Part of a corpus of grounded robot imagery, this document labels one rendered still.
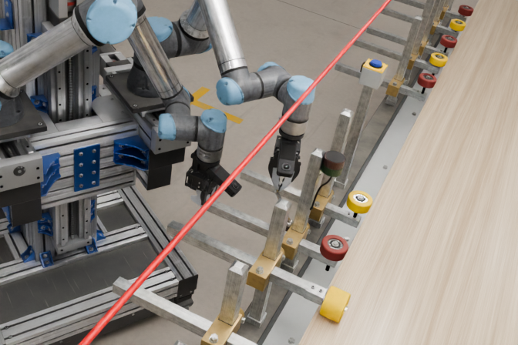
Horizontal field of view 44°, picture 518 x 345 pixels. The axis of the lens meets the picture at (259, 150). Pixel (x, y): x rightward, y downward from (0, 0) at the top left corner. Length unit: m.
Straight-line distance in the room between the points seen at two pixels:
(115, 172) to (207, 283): 0.89
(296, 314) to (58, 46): 1.07
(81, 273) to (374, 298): 1.29
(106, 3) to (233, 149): 2.23
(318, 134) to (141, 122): 2.03
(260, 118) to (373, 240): 2.19
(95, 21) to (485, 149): 1.57
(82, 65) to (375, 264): 1.09
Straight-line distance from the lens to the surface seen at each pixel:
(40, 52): 1.73
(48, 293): 2.63
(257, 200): 3.41
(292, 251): 1.93
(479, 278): 2.02
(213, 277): 2.98
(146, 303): 1.61
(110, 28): 1.65
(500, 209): 2.32
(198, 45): 2.15
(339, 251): 1.90
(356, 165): 2.61
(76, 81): 2.19
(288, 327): 2.05
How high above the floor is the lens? 2.18
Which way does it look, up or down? 35 degrees down
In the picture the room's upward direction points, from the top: 11 degrees clockwise
